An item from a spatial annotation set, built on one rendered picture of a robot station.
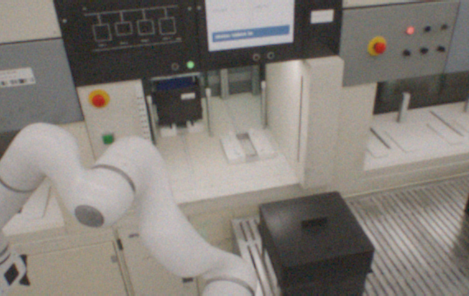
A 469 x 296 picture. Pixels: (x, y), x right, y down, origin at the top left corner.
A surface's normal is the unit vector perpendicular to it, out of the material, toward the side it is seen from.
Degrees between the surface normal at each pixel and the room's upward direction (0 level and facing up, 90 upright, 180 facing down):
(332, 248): 0
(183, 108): 90
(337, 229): 0
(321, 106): 90
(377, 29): 90
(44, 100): 90
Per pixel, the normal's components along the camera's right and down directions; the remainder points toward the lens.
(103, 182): 0.45, -0.58
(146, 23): 0.23, 0.52
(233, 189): -0.03, -0.84
